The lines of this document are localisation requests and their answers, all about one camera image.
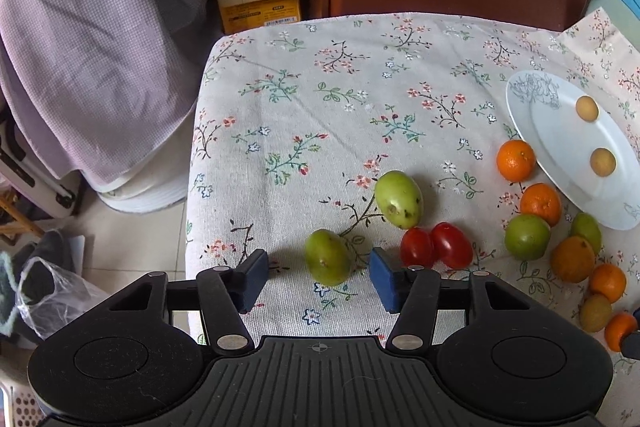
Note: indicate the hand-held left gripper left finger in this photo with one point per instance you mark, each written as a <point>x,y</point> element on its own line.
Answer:
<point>252,279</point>

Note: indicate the red cherry tomato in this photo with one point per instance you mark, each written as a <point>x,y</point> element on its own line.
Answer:
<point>451,244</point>
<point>416,247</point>

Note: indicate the white and black folding frame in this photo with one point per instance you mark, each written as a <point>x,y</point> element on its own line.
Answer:
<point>30,172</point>

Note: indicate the grey cloth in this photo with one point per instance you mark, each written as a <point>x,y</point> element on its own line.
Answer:
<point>35,252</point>

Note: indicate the pink perforated basket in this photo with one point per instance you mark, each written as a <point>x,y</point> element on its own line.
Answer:
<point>17,402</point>

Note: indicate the floral tablecloth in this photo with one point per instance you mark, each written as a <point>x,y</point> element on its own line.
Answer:
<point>300,107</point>

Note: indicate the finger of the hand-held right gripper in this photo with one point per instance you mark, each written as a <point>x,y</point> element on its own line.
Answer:
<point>632,341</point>

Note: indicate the small green jujube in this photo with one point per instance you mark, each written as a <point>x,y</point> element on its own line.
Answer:
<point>587,229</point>

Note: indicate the clear plastic bag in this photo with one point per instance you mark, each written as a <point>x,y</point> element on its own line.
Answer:
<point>55,302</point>

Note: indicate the round green jujube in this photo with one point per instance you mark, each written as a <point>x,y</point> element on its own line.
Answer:
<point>527,237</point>

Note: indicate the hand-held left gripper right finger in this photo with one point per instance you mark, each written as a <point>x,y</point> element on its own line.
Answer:
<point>385,279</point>

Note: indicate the orange mandarin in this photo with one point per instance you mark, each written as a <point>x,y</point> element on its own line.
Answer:
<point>607,283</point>
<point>516,159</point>
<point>618,329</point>
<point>541,204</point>

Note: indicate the pale green sheet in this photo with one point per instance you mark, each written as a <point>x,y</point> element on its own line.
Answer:
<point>612,2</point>

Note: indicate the wooden rack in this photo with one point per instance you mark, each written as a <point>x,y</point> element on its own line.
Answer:
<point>15,217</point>

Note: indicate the brownish green fruit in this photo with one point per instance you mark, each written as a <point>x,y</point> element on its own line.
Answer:
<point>595,313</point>

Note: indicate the purple checked cloth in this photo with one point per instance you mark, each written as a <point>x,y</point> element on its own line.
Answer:
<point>90,32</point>

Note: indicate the small tan longan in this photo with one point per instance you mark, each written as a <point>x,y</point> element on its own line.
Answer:
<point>602,162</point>
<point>586,108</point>

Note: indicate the large oval green jujube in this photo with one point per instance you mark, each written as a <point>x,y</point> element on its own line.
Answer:
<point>399,199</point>

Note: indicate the white plate with flower drawing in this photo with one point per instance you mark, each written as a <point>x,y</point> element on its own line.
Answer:
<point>555,132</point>

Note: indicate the white round base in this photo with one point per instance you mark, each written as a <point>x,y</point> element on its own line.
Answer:
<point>145,194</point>

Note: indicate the green-orange mandarin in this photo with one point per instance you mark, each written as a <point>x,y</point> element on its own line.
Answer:
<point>573,259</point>

